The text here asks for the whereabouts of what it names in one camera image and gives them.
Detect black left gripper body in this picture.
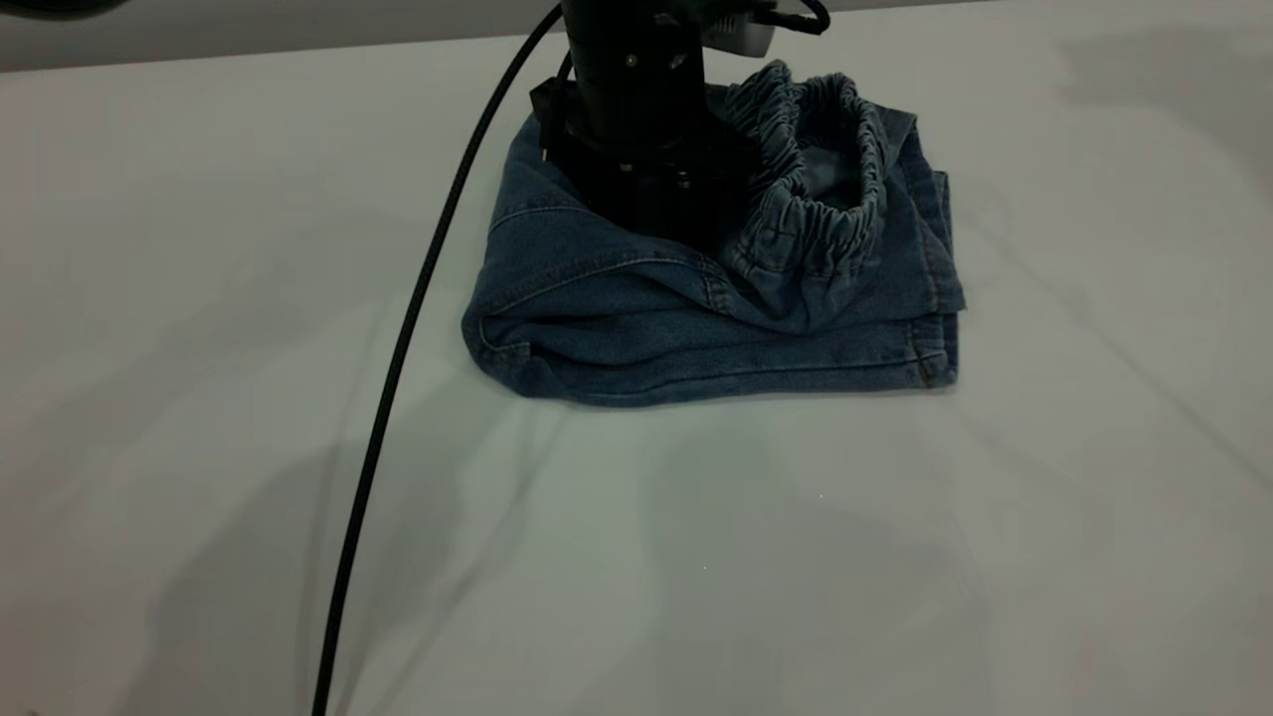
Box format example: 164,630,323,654
567,134,763,255

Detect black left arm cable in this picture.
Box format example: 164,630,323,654
311,0,831,716

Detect black cable with plug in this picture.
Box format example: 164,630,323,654
530,75,580,162

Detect blue denim shorts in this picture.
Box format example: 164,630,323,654
460,60,968,409

